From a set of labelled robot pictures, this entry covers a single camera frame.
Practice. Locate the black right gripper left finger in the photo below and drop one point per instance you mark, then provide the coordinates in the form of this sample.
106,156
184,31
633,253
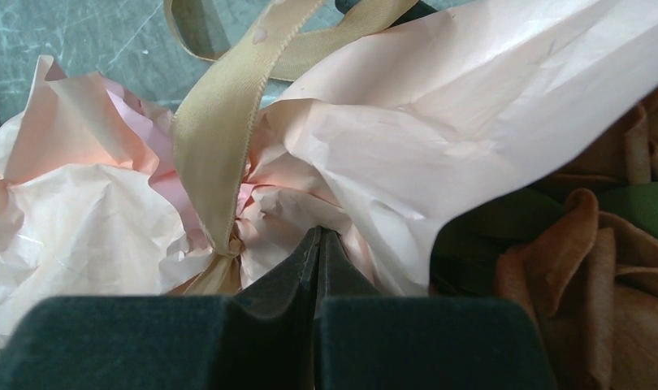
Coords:
260,338

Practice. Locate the brown ribbon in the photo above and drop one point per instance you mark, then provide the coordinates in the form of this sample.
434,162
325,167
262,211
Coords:
212,128

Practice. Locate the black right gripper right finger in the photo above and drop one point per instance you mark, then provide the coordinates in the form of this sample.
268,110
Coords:
366,340

